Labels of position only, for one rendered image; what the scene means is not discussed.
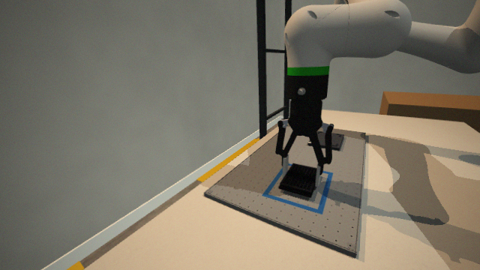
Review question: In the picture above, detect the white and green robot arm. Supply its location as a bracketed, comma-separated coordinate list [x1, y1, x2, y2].
[284, 0, 480, 103]

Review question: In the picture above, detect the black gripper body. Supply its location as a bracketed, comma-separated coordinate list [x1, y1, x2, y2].
[288, 100, 323, 137]

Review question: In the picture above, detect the blue taped rectangular outline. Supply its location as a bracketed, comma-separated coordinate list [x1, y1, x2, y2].
[262, 167, 333, 215]

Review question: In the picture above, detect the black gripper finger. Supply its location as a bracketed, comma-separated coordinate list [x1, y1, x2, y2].
[305, 122, 334, 187]
[275, 118, 301, 178]

